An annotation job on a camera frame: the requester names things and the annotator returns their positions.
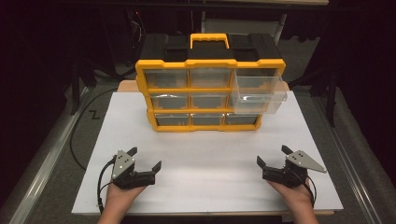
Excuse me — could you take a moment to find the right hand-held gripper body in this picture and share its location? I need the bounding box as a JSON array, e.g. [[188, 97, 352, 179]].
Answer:
[[262, 150, 328, 189]]

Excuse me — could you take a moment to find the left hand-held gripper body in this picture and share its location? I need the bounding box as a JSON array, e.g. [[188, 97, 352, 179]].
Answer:
[[110, 149, 156, 190]]

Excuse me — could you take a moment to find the clear plastic drawer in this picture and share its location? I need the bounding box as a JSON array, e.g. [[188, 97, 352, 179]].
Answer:
[[232, 74, 288, 115]]

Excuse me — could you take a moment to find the yellow black drawer organizer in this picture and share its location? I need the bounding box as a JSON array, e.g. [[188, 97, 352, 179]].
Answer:
[[134, 33, 287, 133]]

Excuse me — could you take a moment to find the person's right hand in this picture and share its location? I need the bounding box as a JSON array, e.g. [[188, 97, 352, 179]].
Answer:
[[267, 178, 314, 213]]

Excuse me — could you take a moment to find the person's left hand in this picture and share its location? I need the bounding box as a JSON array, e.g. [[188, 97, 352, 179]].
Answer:
[[104, 183, 148, 214]]

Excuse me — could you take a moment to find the group of clear drawers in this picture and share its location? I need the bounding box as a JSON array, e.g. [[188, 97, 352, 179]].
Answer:
[[143, 68, 260, 127]]

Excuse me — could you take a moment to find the dark metal stand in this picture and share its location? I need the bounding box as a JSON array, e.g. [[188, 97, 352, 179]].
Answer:
[[325, 60, 340, 128], [68, 57, 98, 117]]

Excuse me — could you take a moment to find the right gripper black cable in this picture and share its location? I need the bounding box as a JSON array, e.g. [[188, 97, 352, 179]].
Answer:
[[303, 176, 318, 208]]

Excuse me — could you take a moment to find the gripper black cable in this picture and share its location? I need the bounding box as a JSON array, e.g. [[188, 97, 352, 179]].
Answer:
[[303, 176, 318, 208], [96, 157, 117, 215]]

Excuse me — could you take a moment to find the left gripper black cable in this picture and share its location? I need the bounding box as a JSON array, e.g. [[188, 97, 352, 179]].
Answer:
[[96, 157, 117, 215]]

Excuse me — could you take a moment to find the metal floor rail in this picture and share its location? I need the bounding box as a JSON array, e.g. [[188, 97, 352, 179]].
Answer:
[[312, 95, 386, 224], [7, 88, 90, 224]]

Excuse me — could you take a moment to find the long black floor cable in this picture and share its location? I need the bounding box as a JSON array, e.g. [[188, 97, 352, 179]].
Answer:
[[69, 87, 119, 172]]

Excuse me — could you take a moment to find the bundle of thin wires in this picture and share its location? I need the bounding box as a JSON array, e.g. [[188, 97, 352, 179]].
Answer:
[[130, 10, 147, 49]]

